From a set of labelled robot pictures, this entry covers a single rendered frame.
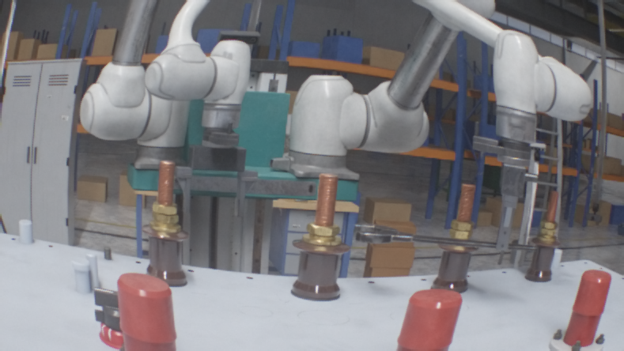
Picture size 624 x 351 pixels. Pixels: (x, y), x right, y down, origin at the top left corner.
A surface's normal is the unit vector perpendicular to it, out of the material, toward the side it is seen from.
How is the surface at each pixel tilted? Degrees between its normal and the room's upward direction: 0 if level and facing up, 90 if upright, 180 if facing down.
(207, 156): 90
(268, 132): 90
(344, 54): 90
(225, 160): 90
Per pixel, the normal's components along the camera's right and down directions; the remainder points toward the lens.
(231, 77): 0.68, 0.19
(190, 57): 0.67, -0.36
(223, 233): 0.40, 0.15
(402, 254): 0.07, 0.13
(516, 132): -0.26, 0.09
